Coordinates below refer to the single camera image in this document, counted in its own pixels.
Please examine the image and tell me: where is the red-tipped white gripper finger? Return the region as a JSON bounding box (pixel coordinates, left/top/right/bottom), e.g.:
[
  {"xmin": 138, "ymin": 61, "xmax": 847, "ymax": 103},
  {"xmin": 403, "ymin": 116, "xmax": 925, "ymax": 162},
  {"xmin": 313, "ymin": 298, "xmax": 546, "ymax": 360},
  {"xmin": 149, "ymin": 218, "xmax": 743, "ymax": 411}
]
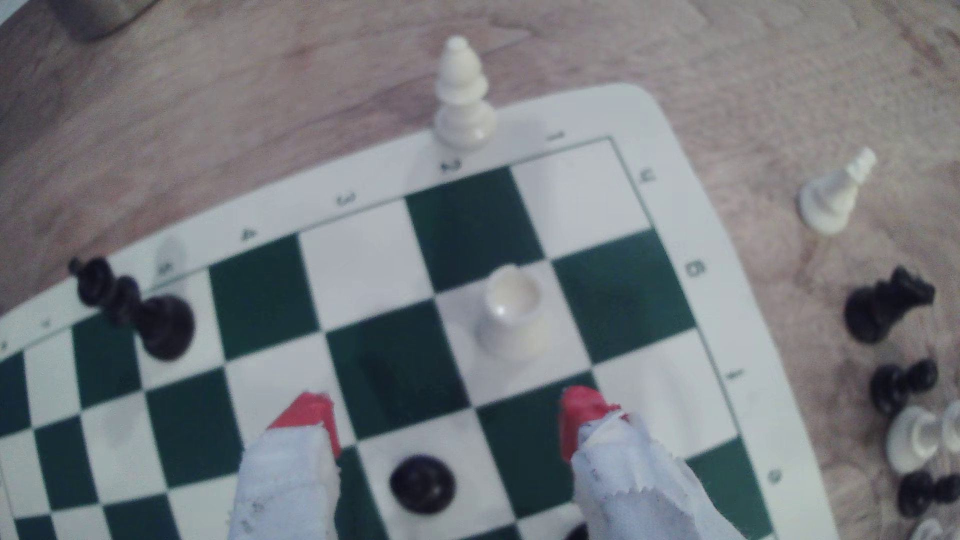
[
  {"xmin": 227, "ymin": 391, "xmax": 344, "ymax": 540},
  {"xmin": 559, "ymin": 386, "xmax": 745, "ymax": 540}
]

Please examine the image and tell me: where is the white chess rook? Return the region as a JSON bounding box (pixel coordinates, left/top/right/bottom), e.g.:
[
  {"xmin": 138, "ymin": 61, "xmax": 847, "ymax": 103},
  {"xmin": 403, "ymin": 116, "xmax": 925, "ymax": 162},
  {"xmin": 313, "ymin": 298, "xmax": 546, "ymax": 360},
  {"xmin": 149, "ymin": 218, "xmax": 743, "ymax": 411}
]
[{"xmin": 474, "ymin": 262, "xmax": 552, "ymax": 361}]

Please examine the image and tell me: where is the black chess pawn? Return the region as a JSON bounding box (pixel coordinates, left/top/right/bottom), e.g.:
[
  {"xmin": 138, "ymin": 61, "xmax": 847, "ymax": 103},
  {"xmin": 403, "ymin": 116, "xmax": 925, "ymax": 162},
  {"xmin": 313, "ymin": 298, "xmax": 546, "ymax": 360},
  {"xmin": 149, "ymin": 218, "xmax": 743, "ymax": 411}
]
[
  {"xmin": 897, "ymin": 471, "xmax": 960, "ymax": 519},
  {"xmin": 388, "ymin": 453, "xmax": 457, "ymax": 516},
  {"xmin": 868, "ymin": 357, "xmax": 940, "ymax": 419}
]

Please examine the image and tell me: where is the black chess king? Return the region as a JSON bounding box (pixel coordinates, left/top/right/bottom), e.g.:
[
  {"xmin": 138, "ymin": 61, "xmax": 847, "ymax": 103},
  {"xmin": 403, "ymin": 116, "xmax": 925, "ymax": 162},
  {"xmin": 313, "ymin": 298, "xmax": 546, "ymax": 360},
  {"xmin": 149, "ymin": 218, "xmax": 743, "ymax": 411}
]
[{"xmin": 67, "ymin": 256, "xmax": 196, "ymax": 363}]

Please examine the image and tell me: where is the green and white chess mat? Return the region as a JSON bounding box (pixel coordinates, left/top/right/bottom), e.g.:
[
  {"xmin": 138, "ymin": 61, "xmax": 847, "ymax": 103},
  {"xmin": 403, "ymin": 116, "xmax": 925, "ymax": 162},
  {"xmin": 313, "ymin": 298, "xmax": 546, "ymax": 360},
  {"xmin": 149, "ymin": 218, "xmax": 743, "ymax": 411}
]
[{"xmin": 0, "ymin": 82, "xmax": 841, "ymax": 540}]

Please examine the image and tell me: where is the white chess pawn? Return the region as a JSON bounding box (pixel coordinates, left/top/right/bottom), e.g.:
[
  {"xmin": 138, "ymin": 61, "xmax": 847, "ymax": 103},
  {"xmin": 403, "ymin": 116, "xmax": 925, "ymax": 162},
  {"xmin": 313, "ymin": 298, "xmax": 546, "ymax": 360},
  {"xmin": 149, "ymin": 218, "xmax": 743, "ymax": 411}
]
[
  {"xmin": 885, "ymin": 401, "xmax": 960, "ymax": 475},
  {"xmin": 797, "ymin": 146, "xmax": 879, "ymax": 237}
]

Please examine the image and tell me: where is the black chess knight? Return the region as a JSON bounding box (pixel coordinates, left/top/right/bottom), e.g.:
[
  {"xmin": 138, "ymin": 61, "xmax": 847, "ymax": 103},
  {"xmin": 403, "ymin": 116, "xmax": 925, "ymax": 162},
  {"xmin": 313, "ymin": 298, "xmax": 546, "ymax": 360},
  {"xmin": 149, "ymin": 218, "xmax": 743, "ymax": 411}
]
[{"xmin": 843, "ymin": 264, "xmax": 937, "ymax": 346}]

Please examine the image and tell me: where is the white chess bishop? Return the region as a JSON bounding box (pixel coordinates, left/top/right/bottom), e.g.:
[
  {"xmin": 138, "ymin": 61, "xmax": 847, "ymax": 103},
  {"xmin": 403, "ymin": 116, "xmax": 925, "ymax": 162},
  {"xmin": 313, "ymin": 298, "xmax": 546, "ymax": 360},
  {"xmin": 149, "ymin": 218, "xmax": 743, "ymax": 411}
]
[{"xmin": 433, "ymin": 35, "xmax": 498, "ymax": 149}]

